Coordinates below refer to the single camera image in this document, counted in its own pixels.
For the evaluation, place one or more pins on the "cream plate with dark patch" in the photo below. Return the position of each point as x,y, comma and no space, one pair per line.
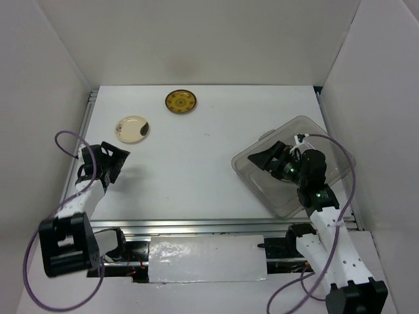
132,129

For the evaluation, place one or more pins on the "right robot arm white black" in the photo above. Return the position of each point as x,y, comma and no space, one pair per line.
324,242

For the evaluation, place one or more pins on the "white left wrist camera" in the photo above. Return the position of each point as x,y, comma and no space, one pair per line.
81,149

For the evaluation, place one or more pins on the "clear plastic bin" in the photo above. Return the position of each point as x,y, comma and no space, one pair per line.
280,197

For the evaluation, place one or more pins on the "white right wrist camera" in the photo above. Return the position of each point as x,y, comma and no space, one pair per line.
301,143

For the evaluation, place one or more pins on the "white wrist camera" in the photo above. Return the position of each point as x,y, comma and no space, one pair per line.
301,143
81,149

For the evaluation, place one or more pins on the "white front cover panel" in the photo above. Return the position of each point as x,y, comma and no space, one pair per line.
215,258

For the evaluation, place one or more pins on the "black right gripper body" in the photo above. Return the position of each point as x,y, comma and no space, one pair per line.
287,166

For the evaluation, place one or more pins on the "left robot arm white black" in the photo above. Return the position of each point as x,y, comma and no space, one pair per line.
68,242

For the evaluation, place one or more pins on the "yellow patterned plate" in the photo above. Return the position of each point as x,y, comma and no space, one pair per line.
180,101

